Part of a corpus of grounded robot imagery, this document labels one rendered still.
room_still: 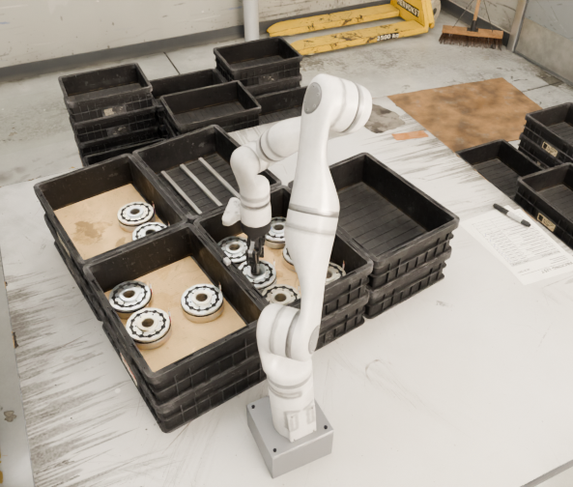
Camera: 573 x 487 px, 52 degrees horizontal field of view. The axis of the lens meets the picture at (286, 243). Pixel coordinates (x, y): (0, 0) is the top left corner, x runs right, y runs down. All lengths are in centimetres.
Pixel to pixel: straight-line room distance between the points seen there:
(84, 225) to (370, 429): 97
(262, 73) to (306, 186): 217
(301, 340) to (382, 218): 77
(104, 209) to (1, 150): 213
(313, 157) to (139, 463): 79
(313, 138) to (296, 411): 54
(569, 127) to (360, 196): 172
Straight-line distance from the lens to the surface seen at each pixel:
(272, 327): 106
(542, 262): 193
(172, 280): 156
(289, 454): 131
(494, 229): 199
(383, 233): 169
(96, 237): 174
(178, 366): 126
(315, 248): 103
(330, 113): 102
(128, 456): 143
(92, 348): 163
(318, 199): 102
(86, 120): 301
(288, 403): 120
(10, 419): 247
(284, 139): 118
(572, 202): 279
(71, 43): 467
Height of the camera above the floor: 193
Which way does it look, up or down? 42 degrees down
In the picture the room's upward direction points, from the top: straight up
